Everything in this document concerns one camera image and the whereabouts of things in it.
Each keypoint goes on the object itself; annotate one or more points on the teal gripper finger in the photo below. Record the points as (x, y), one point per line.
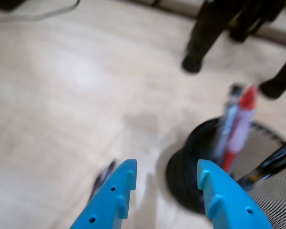
(231, 202)
(107, 198)

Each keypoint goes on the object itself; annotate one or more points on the red and white pen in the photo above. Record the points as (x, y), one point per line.
(243, 124)

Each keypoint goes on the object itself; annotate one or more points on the black pen with clear cap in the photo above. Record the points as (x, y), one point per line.
(103, 175)

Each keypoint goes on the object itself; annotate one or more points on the black mesh pen holder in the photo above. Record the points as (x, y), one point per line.
(181, 171)

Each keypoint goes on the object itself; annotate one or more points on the glossy black pen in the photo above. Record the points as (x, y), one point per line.
(276, 157)

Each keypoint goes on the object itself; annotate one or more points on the clear pen with black end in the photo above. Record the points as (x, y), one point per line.
(227, 126)

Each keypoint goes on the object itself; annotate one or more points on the thick black tripod leg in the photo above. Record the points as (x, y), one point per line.
(197, 43)

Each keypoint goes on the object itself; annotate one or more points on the short black tripod leg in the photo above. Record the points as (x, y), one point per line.
(243, 28)

